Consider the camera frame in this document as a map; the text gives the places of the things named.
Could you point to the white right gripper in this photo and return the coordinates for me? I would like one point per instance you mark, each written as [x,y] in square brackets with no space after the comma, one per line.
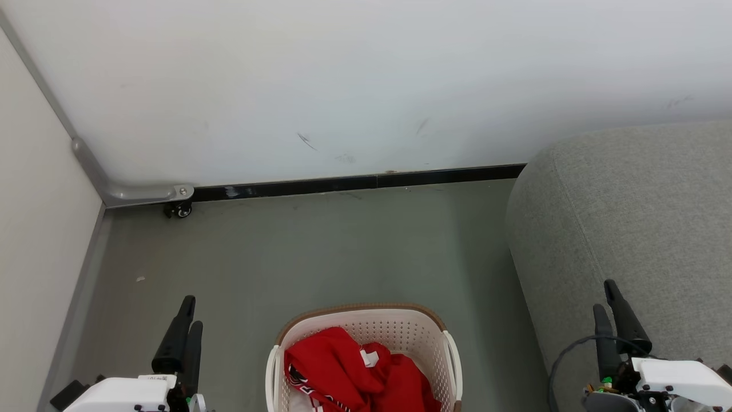
[675,379]

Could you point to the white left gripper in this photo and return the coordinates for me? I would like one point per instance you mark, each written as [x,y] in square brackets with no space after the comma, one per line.
[123,395]

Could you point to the red garment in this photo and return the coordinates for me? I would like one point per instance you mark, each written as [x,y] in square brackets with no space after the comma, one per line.
[337,366]

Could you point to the grey fabric sofa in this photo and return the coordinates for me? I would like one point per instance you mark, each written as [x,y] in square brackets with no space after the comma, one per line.
[629,217]

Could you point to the small black caster wheel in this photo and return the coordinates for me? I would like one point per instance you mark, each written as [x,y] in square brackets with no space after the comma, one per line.
[180,210]

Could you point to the cream perforated laundry basket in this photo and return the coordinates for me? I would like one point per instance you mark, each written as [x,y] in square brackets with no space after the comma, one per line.
[400,329]

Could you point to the black baseboard strip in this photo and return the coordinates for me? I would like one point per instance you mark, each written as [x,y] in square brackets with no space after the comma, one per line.
[354,184]

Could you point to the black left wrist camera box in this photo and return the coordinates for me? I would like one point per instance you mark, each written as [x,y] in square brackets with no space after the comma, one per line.
[68,395]

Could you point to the grey metal frame bracket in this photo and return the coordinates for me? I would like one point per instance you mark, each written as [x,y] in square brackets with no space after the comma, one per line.
[131,193]

